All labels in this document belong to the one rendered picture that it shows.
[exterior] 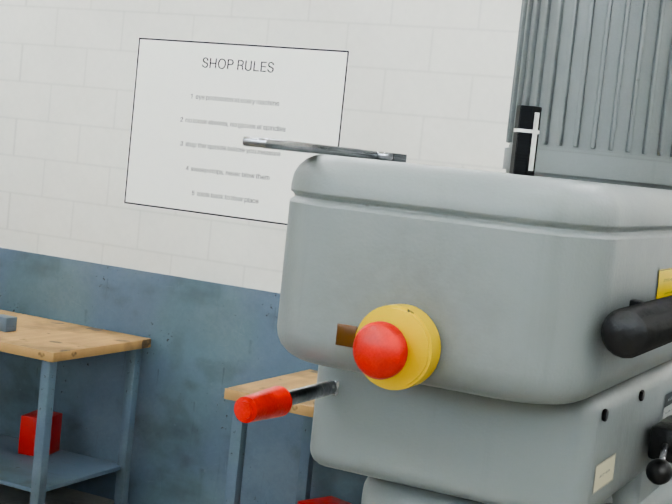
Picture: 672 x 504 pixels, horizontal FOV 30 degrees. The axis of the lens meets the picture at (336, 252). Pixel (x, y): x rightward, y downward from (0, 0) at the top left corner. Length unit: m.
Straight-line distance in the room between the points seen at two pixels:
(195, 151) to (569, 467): 5.38
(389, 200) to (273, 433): 5.23
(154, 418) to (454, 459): 5.50
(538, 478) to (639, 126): 0.41
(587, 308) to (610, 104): 0.39
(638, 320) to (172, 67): 5.59
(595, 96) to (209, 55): 5.09
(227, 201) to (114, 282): 0.79
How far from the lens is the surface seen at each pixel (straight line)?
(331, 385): 1.03
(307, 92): 5.97
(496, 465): 0.99
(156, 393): 6.44
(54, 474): 6.24
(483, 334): 0.88
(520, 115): 1.09
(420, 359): 0.88
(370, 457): 1.03
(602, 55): 1.25
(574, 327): 0.88
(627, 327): 0.88
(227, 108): 6.19
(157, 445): 6.48
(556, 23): 1.27
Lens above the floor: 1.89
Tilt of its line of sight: 4 degrees down
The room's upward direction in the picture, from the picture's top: 6 degrees clockwise
